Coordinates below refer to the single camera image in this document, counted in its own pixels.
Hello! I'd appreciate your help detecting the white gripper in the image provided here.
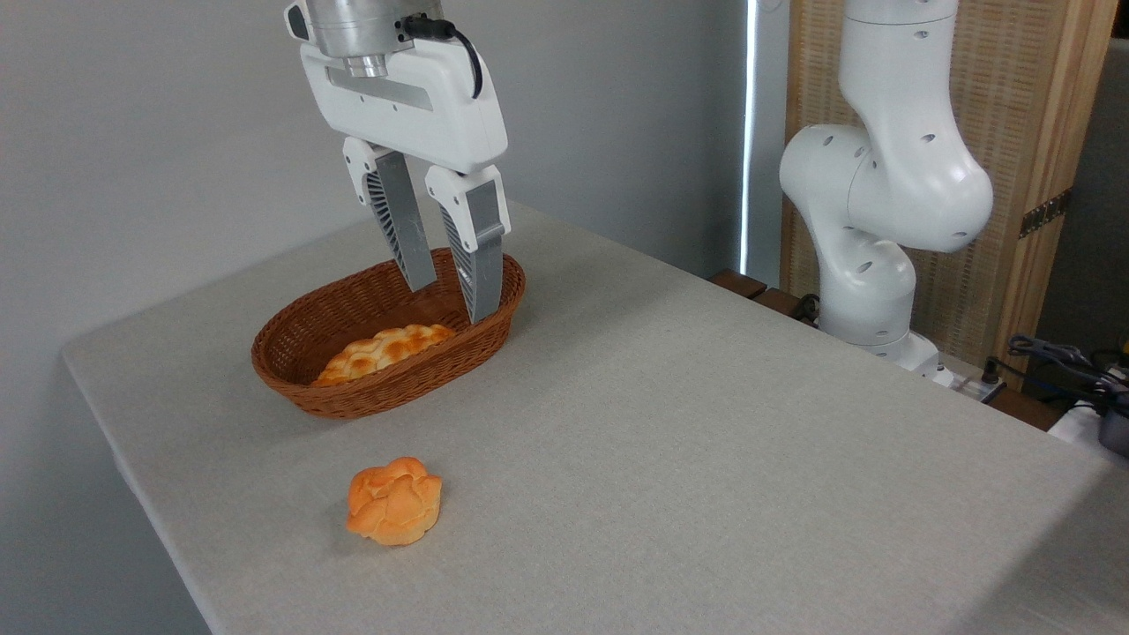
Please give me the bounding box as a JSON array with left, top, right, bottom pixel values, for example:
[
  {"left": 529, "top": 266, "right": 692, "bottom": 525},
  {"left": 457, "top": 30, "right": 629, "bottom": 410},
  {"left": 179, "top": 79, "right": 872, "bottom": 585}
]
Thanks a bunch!
[{"left": 299, "top": 39, "right": 512, "bottom": 325}]

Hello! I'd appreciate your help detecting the round orange bread roll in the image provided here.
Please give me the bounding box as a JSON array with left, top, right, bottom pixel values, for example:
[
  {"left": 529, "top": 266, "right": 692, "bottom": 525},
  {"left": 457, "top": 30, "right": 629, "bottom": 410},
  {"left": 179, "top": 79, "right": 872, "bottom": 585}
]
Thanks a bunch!
[{"left": 346, "top": 457, "right": 444, "bottom": 548}]

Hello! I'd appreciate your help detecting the long golden braided bread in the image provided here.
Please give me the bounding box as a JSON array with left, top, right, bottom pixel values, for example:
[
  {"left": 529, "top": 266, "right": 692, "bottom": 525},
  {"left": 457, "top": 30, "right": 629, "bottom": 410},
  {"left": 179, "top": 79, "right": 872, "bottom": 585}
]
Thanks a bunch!
[{"left": 310, "top": 324, "right": 457, "bottom": 387}]

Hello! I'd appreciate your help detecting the brown wicker oval basket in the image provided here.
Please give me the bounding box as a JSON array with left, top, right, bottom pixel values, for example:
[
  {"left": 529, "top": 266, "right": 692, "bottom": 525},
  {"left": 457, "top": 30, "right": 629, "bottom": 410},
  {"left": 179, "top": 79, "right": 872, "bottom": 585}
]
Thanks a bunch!
[{"left": 251, "top": 247, "right": 527, "bottom": 420}]

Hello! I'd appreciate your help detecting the dark brown wooden block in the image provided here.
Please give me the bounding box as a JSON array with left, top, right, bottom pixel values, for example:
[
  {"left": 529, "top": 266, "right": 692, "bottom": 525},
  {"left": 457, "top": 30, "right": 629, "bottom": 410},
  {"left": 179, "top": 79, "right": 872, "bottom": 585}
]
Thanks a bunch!
[
  {"left": 751, "top": 287, "right": 821, "bottom": 329},
  {"left": 709, "top": 269, "right": 769, "bottom": 301}
]

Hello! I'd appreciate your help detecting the grey fabric tablecloth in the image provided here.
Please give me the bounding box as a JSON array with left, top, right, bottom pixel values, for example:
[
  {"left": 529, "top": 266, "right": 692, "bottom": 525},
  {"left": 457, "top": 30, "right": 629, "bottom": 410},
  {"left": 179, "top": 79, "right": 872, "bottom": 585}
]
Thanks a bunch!
[{"left": 62, "top": 198, "right": 1129, "bottom": 635}]

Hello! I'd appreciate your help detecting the wooden rattan folding screen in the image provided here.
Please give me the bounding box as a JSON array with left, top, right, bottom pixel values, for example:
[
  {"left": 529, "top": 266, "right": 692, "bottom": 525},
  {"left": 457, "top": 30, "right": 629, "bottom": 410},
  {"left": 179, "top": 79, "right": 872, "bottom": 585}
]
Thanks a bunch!
[{"left": 781, "top": 0, "right": 1119, "bottom": 391}]

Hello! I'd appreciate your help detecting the metal screen hinge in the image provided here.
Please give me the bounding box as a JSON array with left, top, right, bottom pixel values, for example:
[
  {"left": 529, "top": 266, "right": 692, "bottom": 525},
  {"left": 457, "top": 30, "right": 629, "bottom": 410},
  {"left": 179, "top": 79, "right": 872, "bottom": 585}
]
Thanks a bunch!
[{"left": 1019, "top": 188, "right": 1075, "bottom": 240}]

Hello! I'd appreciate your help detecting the dark grey device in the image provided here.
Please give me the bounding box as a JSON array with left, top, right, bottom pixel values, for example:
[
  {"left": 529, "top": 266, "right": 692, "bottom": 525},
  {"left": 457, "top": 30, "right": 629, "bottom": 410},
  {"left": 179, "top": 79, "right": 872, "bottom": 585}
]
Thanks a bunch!
[{"left": 1096, "top": 392, "right": 1129, "bottom": 459}]

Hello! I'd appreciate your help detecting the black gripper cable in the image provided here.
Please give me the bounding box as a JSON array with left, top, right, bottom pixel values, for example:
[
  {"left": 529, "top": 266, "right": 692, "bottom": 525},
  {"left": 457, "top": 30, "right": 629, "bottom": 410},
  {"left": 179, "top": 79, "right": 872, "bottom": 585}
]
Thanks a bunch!
[{"left": 399, "top": 15, "right": 485, "bottom": 101}]

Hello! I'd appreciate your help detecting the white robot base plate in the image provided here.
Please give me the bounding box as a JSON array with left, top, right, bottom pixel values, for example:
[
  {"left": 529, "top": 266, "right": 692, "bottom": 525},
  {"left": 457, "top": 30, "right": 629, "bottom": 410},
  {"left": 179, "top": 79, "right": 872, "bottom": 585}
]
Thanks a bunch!
[{"left": 917, "top": 351, "right": 1008, "bottom": 405}]

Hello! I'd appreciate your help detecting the black cable bundle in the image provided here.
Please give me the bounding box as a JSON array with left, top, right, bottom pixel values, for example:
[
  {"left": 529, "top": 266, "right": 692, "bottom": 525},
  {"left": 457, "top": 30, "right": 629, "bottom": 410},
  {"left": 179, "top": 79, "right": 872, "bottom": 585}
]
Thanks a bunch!
[{"left": 1008, "top": 333, "right": 1129, "bottom": 400}]

